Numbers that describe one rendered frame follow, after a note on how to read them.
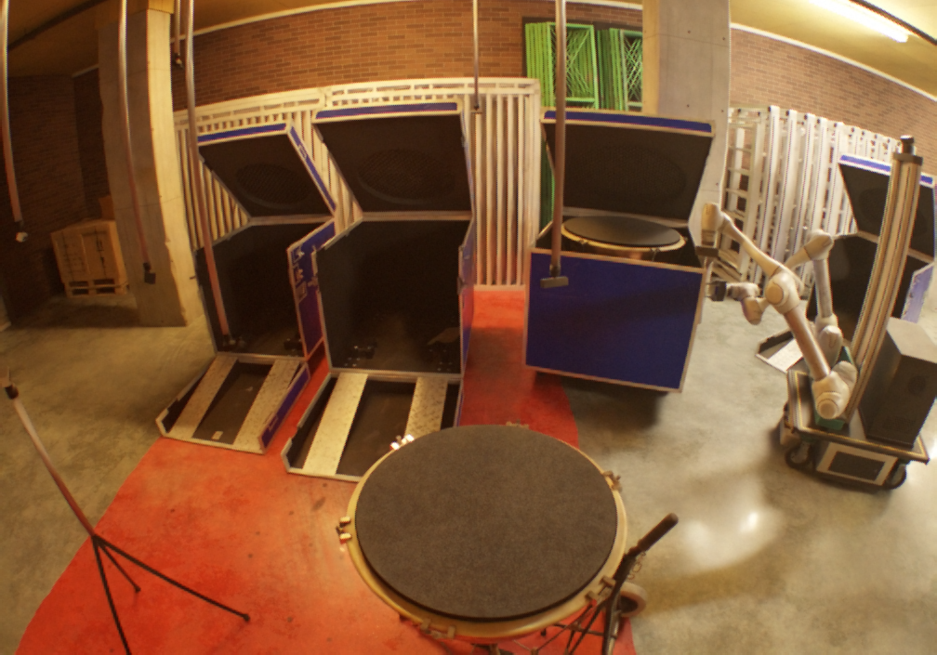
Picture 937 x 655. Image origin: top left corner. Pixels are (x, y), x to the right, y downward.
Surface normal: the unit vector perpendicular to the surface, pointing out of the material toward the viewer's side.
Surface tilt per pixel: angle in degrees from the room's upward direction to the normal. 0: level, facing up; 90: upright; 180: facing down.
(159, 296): 90
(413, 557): 0
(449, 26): 90
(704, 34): 90
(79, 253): 90
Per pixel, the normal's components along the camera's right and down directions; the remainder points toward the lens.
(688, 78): 0.00, 0.39
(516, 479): -0.01, -0.92
